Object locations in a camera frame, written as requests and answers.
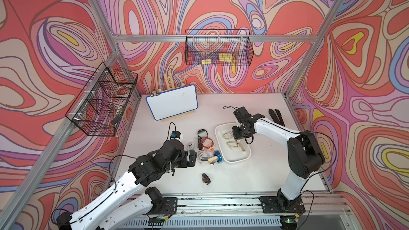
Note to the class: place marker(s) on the beige strap blue watch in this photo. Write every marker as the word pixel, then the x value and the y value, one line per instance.
pixel 213 160

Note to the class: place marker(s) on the black stapler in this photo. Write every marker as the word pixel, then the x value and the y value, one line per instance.
pixel 276 116

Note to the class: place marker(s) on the white purple kids watch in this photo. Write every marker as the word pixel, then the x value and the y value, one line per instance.
pixel 190 146

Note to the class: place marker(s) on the beige strap watch long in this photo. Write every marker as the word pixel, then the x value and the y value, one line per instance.
pixel 241 145

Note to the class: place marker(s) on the dark brown leather watch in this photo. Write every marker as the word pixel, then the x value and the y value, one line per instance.
pixel 200 146

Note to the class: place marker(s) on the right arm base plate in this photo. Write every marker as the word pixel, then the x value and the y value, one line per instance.
pixel 275 205

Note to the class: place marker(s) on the white pink kids watch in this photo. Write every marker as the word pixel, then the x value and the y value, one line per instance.
pixel 202 156

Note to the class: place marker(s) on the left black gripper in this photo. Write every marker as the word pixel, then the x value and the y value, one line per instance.
pixel 193 158

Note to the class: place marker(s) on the yellow sticky note pad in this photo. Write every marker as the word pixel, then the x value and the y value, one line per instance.
pixel 225 57

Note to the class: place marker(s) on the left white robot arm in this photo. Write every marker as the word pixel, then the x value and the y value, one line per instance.
pixel 132 194

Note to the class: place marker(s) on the blue framed whiteboard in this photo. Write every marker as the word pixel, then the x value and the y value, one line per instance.
pixel 172 102

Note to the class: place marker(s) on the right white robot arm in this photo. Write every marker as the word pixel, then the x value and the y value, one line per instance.
pixel 305 156

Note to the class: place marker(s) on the wooden easel stand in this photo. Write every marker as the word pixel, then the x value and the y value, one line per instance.
pixel 172 89

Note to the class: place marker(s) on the brown strap watch front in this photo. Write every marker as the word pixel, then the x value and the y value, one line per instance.
pixel 205 179

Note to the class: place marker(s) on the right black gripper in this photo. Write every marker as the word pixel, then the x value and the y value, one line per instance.
pixel 237 135

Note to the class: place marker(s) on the white plastic storage tray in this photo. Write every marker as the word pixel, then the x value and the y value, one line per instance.
pixel 232 150

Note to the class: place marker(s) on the black wire basket back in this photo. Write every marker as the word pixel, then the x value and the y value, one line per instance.
pixel 203 46

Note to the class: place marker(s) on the black wire basket left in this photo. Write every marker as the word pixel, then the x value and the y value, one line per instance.
pixel 102 102

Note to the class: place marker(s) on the black wire basket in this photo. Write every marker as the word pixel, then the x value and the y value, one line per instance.
pixel 102 102
pixel 203 46

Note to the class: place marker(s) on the black band watch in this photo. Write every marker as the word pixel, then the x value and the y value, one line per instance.
pixel 202 133

